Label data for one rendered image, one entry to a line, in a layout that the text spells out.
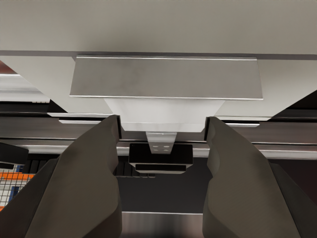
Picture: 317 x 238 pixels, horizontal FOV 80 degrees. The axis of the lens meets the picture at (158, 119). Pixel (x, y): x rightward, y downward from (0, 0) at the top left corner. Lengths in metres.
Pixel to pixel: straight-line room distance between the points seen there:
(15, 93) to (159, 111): 0.16
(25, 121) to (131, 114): 0.38
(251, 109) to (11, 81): 0.22
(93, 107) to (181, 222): 0.12
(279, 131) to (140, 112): 0.38
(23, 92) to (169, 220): 0.19
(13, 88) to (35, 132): 0.26
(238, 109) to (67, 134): 0.38
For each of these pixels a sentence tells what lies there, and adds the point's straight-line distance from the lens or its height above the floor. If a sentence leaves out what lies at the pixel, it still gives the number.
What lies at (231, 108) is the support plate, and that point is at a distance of 0.16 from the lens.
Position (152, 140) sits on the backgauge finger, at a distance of 0.24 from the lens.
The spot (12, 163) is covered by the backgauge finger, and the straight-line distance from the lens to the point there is 0.53.
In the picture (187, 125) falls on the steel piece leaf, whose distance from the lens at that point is 0.19.
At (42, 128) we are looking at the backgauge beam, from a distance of 0.50.
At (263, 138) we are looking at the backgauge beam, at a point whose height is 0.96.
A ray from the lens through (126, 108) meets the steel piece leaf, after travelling 0.15.
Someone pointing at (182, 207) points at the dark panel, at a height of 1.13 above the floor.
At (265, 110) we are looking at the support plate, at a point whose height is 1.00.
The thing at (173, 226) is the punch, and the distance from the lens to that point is 0.18.
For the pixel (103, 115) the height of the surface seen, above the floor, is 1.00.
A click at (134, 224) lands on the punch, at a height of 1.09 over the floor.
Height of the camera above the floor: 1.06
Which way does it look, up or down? 19 degrees down
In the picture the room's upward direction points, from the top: 179 degrees counter-clockwise
